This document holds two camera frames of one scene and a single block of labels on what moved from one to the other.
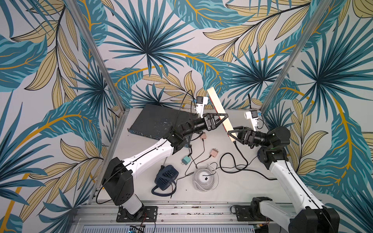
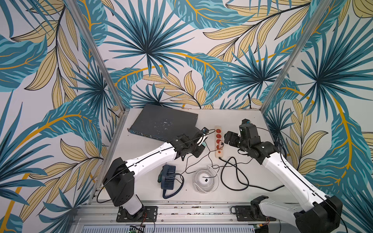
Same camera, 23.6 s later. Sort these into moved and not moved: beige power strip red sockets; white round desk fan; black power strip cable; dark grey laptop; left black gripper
Moved: left black gripper; black power strip cable; beige power strip red sockets
Not moved: dark grey laptop; white round desk fan
